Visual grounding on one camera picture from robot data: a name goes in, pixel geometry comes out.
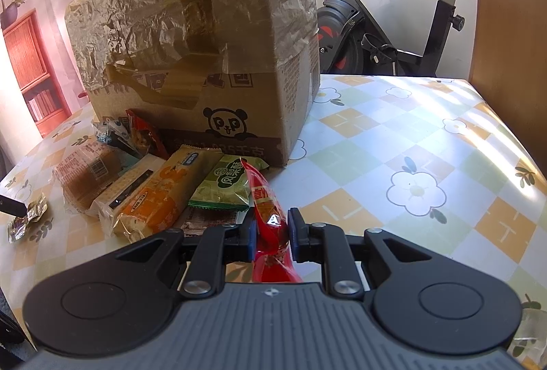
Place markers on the small red snack packet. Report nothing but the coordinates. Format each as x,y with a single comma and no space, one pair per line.
143,135

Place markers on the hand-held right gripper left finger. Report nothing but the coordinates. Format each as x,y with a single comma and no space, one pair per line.
252,239

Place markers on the brown bread packet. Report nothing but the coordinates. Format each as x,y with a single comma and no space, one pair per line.
83,173

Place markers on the teal snack packet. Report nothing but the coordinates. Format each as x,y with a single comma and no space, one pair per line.
117,135

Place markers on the dark snack packet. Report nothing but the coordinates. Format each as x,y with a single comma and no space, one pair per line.
209,219

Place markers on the black exercise bike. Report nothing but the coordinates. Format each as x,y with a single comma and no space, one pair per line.
354,32

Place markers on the silver foil candy wrapper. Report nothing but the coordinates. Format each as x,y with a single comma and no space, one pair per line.
30,212

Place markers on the long red snack packet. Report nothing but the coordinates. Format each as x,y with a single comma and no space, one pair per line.
267,207

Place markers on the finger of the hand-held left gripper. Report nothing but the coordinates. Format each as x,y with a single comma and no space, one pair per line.
10,205

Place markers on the taped cardboard box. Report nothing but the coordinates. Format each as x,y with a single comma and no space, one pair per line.
239,32

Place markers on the green snack packet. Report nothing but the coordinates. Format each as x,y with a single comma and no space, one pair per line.
222,182

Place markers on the clear cracker packet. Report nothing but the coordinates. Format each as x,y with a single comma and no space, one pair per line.
124,186

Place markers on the wooden board panel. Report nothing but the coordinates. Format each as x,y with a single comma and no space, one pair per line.
508,11

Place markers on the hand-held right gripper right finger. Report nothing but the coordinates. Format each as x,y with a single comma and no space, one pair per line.
293,235

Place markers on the orange snack packet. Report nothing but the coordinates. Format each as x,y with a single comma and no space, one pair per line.
158,195

